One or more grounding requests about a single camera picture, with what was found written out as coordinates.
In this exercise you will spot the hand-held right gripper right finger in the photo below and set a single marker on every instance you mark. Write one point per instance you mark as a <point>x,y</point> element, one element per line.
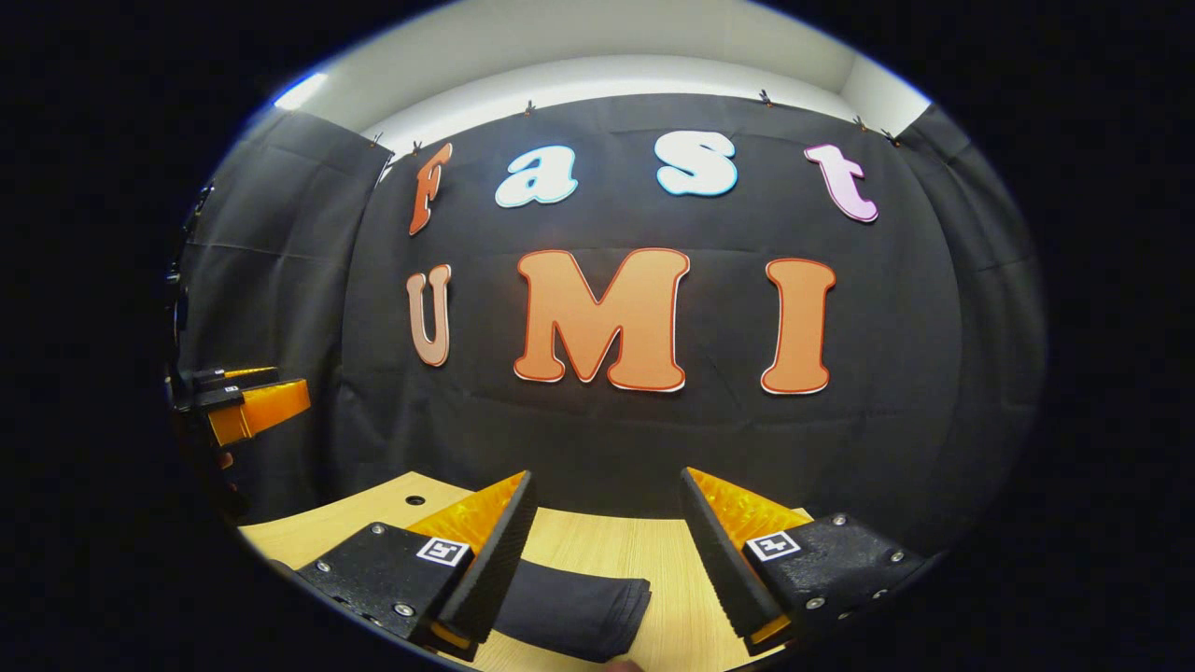
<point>719,560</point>

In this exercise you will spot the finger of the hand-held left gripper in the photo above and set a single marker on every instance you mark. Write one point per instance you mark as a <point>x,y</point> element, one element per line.
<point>238,376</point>
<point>266,411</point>

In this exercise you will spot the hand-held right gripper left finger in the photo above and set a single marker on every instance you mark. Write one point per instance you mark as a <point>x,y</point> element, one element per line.
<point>495,560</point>

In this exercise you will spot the dark grey jeans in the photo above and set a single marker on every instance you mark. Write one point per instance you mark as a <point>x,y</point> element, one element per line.
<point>579,607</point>

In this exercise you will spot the black backdrop cloth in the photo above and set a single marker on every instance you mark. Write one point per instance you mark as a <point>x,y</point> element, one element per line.
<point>653,439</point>

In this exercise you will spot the ceiling light panel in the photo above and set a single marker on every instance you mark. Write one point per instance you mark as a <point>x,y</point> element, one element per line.
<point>301,91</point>

